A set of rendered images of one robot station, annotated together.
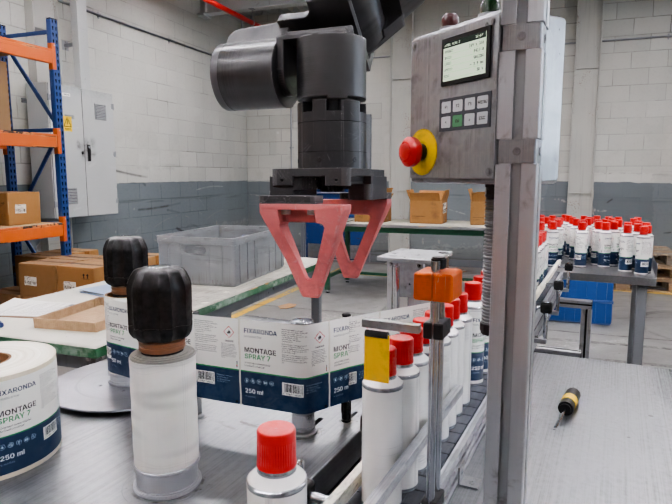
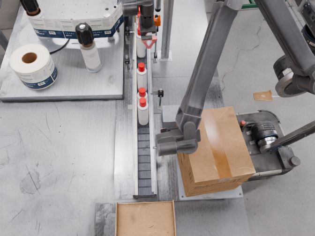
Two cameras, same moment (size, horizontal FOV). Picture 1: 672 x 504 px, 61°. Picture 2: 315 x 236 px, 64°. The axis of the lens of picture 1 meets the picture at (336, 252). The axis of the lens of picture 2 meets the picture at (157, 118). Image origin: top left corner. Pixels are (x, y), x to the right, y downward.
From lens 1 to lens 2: 90 cm
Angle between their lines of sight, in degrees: 59
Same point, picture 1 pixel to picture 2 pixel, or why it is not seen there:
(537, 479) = not seen: hidden behind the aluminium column
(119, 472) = (79, 68)
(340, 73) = (151, 11)
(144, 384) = (89, 53)
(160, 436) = (94, 61)
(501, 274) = (166, 11)
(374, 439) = (140, 46)
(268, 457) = (142, 70)
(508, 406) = (167, 33)
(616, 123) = not seen: outside the picture
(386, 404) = not seen: hidden behind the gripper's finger
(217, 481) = (104, 62)
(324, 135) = (148, 22)
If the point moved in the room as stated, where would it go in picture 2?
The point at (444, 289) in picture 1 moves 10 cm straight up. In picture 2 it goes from (159, 23) to (160, 6)
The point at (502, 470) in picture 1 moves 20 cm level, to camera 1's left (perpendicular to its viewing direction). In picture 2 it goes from (165, 43) to (135, 55)
